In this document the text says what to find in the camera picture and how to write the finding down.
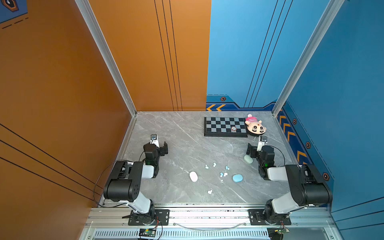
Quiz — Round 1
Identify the mint green earbud case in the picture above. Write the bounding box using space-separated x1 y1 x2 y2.
244 155 254 165

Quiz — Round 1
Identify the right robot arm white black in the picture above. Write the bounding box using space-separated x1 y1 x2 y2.
246 144 333 226

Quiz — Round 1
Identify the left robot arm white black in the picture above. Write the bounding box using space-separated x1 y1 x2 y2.
104 140 169 226

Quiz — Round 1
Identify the blue earbud case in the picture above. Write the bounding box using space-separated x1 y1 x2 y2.
232 174 244 183

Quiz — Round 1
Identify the white earbud case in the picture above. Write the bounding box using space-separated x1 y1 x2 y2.
189 171 199 183

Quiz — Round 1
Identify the pink plush toy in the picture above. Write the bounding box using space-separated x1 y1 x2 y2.
245 114 267 137

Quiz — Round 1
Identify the black grey checkerboard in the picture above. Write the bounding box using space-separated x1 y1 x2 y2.
204 117 248 138

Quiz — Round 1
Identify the left green circuit board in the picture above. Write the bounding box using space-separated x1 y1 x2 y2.
138 228 157 240

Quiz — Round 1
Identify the green circuit board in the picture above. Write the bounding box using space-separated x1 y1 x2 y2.
275 226 290 235
138 228 157 240

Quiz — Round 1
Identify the right green circuit board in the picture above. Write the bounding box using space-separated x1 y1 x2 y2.
275 226 290 235

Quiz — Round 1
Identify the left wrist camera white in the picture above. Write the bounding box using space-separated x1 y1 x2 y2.
150 134 160 148

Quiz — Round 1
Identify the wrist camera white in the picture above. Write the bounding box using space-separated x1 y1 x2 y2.
257 136 268 152
150 134 160 148

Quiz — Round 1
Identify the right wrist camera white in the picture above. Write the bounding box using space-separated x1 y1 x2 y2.
257 136 268 152

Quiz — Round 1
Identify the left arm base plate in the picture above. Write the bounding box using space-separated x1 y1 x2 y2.
128 209 170 226

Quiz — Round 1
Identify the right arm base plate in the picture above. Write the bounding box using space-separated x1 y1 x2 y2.
248 209 292 226

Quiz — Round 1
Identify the right aluminium corner post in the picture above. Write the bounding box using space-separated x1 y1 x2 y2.
272 0 345 117

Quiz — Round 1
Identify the aluminium corner post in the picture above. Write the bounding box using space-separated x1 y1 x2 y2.
75 0 137 118
272 0 345 117

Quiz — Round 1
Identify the left aluminium corner post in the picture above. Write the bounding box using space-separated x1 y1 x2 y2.
75 0 137 118

